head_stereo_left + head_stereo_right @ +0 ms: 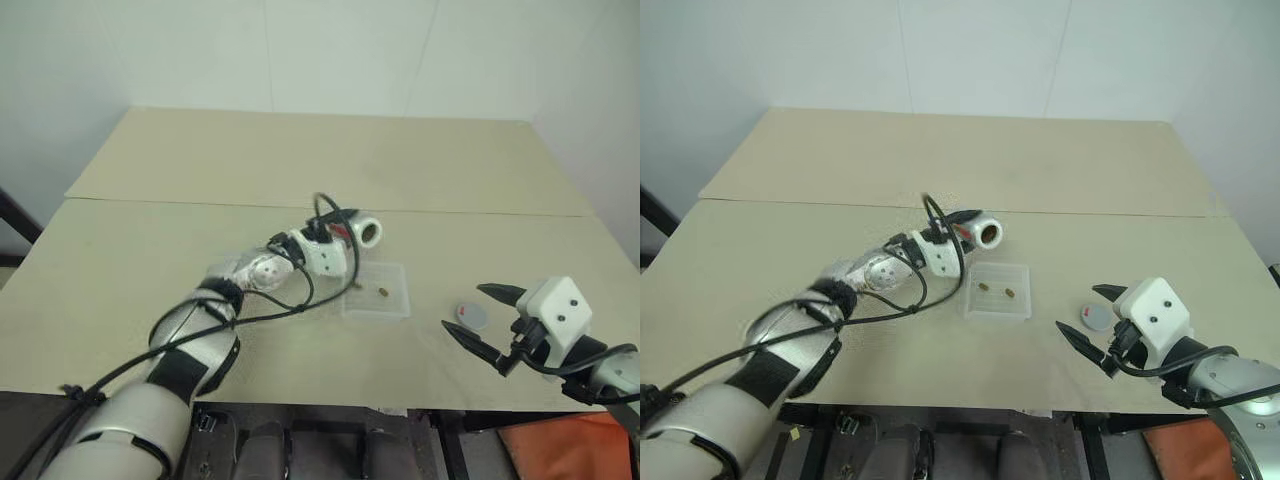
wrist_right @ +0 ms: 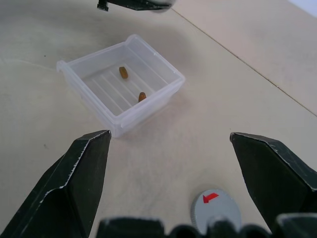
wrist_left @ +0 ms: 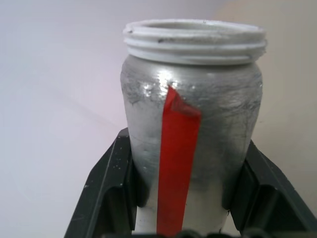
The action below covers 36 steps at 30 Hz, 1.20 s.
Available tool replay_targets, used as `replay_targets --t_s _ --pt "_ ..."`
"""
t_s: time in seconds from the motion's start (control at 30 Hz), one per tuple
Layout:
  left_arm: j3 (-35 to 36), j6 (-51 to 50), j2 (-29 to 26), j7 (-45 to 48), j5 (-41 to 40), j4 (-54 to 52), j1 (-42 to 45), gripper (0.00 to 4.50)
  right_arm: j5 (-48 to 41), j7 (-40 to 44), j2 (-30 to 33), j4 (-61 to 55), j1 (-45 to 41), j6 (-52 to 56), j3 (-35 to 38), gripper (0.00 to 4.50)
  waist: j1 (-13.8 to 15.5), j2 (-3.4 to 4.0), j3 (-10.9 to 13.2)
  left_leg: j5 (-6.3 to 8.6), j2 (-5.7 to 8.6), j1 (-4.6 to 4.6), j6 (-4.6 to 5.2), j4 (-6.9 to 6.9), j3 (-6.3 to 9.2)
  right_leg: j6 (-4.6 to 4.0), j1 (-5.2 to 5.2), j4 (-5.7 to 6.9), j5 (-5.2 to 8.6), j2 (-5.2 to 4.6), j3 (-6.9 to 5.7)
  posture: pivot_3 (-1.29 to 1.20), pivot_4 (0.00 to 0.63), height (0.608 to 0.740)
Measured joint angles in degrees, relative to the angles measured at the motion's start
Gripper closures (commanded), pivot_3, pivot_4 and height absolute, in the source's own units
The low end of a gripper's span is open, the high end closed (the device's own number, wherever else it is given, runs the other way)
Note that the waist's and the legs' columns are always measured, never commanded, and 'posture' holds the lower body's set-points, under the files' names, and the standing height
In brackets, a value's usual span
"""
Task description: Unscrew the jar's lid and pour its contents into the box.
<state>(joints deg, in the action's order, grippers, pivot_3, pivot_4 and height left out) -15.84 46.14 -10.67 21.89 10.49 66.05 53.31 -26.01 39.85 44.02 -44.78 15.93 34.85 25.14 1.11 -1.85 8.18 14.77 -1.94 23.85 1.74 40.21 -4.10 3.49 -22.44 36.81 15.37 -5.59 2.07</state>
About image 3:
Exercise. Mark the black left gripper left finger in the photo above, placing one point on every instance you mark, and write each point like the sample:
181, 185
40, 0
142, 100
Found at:
106, 198

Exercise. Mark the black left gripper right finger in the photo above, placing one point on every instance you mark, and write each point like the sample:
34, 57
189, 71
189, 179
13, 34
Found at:
270, 196

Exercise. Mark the silver red can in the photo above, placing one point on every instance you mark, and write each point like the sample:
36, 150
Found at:
218, 111

